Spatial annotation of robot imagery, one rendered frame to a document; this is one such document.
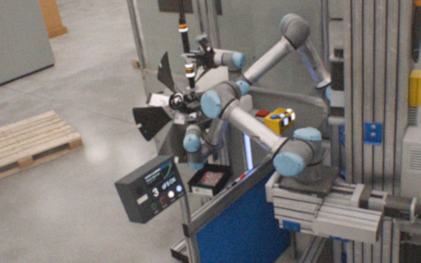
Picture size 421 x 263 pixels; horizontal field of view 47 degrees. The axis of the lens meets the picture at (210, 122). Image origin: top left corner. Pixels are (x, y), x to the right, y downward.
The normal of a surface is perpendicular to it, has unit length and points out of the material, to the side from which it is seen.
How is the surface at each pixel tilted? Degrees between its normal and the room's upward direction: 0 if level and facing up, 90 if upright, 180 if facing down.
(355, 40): 90
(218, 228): 90
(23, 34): 90
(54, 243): 0
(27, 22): 90
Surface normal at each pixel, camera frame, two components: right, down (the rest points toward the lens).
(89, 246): -0.14, -0.90
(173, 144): 0.01, -0.25
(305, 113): -0.64, 0.40
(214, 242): 0.76, 0.18
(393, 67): -0.47, 0.43
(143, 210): 0.69, -0.05
